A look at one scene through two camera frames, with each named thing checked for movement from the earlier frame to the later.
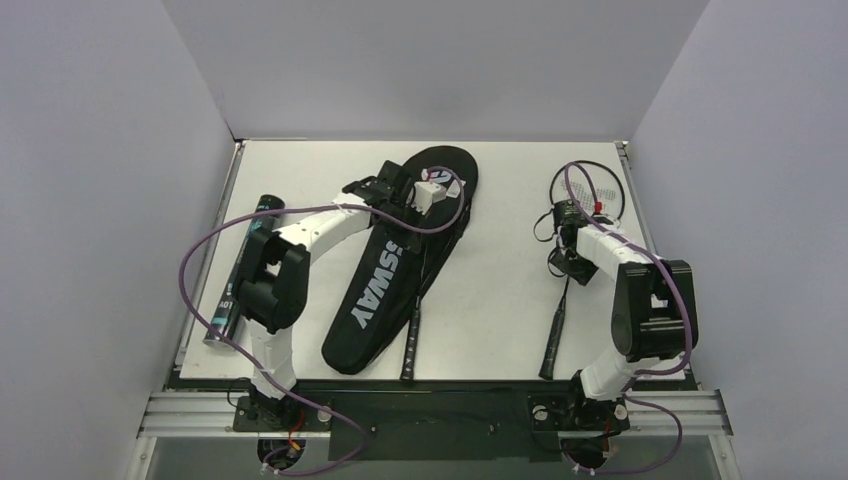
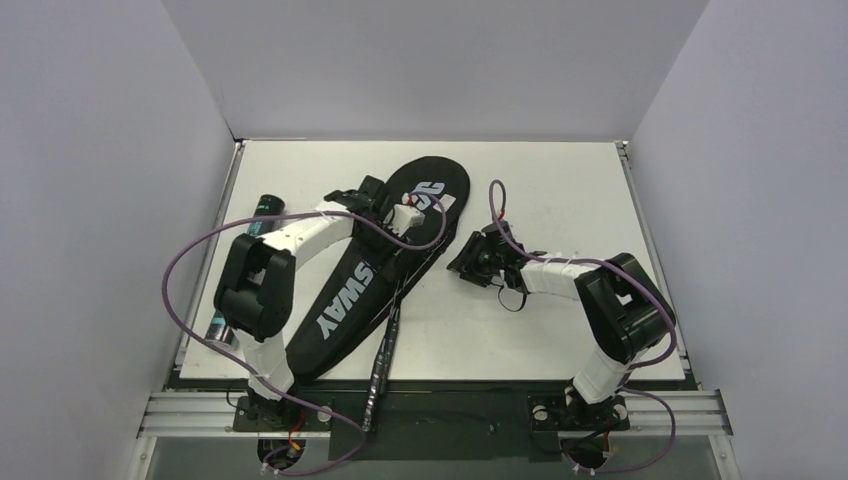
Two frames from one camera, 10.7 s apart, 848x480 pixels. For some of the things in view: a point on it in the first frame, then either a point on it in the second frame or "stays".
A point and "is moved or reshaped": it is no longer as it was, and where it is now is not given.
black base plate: x=440 y=425 stays
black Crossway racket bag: x=391 y=277 is moved or reshaped
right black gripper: x=563 y=216 -> x=473 y=259
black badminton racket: x=410 y=359 -> x=379 y=378
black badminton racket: x=591 y=183 -> x=381 y=369
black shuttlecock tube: x=225 y=315 stays
